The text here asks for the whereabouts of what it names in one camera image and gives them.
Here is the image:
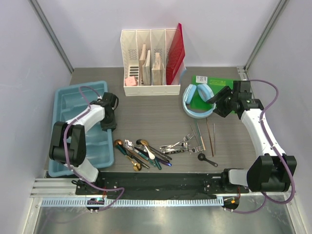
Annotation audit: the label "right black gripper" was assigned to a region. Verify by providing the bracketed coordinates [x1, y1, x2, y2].
[206, 86, 237, 118]

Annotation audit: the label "blue plastic cutlery tray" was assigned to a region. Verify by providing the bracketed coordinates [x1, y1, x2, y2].
[47, 80, 115, 177]

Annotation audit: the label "black knife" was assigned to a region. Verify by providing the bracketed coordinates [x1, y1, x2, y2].
[127, 151, 150, 169]

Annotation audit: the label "gold spoon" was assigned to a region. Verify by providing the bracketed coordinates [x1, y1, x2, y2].
[127, 156, 142, 172]

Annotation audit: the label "purple handled utensil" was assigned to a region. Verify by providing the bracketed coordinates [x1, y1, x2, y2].
[156, 157, 172, 166]

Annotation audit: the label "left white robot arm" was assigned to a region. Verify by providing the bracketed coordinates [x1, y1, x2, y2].
[49, 92, 119, 195]

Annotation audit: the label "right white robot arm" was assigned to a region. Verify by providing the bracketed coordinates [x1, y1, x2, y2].
[201, 80, 297, 193]

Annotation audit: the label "blue headphones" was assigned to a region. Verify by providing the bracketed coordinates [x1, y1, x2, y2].
[182, 83, 216, 119]

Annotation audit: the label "pink cube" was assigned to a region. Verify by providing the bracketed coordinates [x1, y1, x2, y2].
[125, 77, 137, 86]

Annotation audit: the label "green cutting mat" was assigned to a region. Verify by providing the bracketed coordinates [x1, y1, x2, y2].
[190, 75, 234, 112]

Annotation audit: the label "wooden board middle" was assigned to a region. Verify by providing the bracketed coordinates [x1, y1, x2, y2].
[142, 50, 151, 86]

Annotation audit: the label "light wooden board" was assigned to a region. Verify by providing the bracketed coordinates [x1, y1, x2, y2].
[139, 44, 146, 85]

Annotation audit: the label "silver fork upper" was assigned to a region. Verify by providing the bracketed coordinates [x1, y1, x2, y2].
[159, 131, 195, 150]

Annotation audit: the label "wooden board right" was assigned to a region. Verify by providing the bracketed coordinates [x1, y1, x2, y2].
[152, 53, 162, 85]

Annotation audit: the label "white file organizer rack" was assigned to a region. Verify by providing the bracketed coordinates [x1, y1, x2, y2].
[120, 29, 180, 97]

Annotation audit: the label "silver fork right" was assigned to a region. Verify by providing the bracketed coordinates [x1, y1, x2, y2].
[181, 146, 204, 153]

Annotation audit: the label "white ceramic spoon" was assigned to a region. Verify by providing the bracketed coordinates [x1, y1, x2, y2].
[144, 145, 155, 160]

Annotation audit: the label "black measuring spoon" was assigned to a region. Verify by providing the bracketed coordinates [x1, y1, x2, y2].
[197, 153, 218, 167]

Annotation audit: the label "patterned handle fork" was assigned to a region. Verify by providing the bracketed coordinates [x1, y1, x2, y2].
[161, 149, 193, 155]

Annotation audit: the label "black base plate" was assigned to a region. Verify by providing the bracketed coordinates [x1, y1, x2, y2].
[71, 172, 249, 200]

